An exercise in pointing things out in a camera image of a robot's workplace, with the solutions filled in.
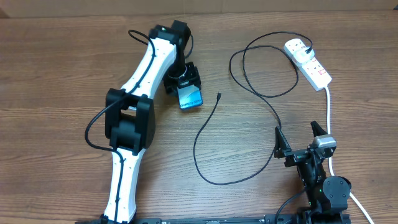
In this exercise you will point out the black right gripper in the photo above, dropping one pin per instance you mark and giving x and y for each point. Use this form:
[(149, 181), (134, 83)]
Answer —
[(295, 156)]

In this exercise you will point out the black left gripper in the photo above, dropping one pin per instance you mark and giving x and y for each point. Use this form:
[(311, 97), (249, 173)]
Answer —
[(192, 77)]

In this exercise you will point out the blue screen smartphone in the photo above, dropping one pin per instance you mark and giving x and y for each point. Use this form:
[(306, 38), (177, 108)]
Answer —
[(189, 97)]

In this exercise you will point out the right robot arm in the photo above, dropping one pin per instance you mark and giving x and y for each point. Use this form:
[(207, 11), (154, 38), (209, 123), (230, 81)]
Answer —
[(327, 196)]

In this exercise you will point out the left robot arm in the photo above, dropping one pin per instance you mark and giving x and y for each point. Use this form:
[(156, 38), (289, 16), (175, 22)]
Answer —
[(130, 113)]

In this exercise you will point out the white charger plug adapter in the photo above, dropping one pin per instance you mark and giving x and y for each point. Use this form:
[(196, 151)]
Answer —
[(303, 55)]

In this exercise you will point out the white power strip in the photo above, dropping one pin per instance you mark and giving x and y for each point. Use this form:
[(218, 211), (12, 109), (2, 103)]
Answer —
[(313, 71)]

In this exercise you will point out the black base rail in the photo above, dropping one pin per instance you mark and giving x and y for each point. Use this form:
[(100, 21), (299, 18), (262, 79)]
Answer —
[(267, 219)]

